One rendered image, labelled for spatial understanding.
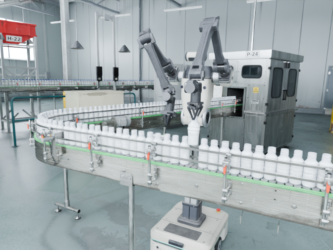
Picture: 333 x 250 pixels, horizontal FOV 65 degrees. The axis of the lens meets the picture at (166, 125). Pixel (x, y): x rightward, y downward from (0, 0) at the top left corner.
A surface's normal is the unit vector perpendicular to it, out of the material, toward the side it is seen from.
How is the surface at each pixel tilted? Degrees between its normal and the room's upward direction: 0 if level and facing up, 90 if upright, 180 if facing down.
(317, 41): 90
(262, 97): 90
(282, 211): 90
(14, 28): 90
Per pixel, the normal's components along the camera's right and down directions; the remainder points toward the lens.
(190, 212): -0.45, 0.15
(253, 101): -0.71, 0.11
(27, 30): 0.71, 0.13
